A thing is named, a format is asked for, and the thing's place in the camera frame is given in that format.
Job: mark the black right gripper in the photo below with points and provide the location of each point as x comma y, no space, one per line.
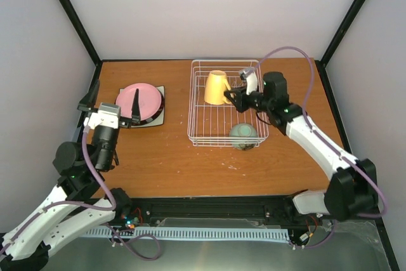
239,103

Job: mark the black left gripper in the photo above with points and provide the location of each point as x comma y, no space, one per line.
89,103

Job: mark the yellow mug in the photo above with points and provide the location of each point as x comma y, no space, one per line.
216,85

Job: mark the mint green bowl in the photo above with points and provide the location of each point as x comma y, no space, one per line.
243,136

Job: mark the pink plate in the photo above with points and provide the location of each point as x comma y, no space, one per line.
139,101

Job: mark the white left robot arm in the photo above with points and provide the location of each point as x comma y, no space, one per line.
80,200

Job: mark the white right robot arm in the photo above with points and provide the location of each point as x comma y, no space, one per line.
352,189

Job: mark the dark round plate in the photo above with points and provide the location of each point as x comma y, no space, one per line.
152,115

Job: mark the square grey black-edged plate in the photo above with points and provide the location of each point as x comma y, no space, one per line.
158,118

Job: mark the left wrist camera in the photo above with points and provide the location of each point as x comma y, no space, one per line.
107,115

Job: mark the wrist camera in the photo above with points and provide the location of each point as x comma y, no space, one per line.
248,75
107,115

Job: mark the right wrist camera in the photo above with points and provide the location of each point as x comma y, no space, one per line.
248,75

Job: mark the white wire dish rack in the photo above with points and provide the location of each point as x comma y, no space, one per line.
209,125

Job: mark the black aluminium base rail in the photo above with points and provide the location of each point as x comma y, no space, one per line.
266,210

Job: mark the light blue slotted cable duct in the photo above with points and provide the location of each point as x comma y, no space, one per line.
210,234

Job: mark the black frame post left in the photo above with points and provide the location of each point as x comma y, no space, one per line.
80,30

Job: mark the black frame post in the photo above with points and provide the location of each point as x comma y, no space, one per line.
80,30
343,28

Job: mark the black frame post right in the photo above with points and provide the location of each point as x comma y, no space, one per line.
343,28

